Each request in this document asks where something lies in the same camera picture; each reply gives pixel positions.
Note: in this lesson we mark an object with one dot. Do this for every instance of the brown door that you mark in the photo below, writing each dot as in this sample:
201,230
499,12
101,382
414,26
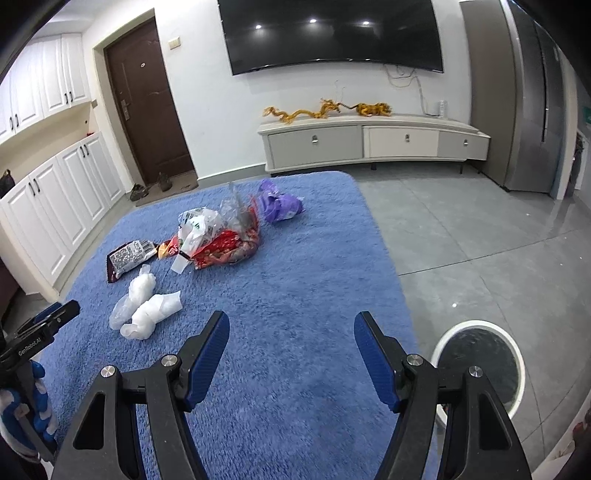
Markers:
143,101

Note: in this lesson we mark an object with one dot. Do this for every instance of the green wall sticker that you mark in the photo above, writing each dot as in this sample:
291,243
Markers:
587,115

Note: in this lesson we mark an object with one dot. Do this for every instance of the narrow grey drawer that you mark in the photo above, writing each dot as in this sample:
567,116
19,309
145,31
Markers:
464,145

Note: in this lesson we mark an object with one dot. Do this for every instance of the dark shoe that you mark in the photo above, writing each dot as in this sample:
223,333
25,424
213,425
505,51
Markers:
138,193
164,181

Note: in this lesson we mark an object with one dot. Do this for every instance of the white plastic wrap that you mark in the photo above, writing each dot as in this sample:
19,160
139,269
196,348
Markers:
141,286
152,314

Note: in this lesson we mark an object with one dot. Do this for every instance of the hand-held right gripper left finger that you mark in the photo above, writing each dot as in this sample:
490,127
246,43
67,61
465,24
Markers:
210,355

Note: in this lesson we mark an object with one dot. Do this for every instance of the dark bag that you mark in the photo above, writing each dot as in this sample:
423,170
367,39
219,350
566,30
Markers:
7,184

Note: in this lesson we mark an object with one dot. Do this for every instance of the clear plastic bag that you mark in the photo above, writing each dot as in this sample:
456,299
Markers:
235,207

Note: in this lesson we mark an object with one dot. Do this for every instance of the white television cabinet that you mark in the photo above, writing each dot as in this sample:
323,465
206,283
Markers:
401,121

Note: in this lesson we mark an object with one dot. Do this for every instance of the person's left hand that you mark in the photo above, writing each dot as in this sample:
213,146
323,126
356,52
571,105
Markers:
44,415

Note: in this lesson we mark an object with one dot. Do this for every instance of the grey refrigerator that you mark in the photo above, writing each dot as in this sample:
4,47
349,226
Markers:
535,101

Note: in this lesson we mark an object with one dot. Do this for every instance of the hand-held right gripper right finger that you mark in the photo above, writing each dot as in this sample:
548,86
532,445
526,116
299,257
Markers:
374,355

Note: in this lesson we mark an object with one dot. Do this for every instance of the black wall television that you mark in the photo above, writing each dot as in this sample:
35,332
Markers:
323,32

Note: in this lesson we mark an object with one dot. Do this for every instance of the blue fluffy blanket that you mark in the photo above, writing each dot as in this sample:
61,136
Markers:
286,286

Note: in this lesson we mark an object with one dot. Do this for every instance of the dark snack packet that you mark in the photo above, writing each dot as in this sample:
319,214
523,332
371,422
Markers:
131,256

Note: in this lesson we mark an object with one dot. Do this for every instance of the white router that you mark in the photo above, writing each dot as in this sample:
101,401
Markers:
442,108

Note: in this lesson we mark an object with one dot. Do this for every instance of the white wall cabinets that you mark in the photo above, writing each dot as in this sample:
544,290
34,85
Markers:
51,78

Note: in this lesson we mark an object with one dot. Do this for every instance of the long golden dragon ornament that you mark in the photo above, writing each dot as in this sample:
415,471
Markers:
300,113

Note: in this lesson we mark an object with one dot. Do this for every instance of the short golden dragon ornament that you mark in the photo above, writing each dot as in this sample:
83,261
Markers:
374,109

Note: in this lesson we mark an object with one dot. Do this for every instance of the small pink orange wrapper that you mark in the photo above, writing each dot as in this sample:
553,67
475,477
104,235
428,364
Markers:
165,250

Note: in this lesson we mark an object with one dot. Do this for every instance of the red snack bag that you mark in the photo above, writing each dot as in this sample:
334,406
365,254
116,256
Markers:
226,249

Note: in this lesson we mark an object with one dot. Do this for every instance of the wide grey drawer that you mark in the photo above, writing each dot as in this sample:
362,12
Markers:
314,145

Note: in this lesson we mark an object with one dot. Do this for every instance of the grey door mat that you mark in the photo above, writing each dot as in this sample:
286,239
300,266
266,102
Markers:
184,182

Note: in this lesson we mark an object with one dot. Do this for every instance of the white drawer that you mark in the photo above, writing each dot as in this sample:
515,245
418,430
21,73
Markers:
401,143

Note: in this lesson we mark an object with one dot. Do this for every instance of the white round trash bin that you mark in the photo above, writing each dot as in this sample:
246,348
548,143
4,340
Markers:
480,355

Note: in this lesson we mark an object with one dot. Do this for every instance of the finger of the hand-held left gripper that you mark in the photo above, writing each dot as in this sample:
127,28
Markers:
64,314
46,311

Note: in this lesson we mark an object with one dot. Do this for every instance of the white plastic bag green print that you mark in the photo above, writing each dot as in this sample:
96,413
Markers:
196,226

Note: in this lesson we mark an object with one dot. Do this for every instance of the purple wrapper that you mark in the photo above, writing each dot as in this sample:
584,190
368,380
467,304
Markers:
281,207

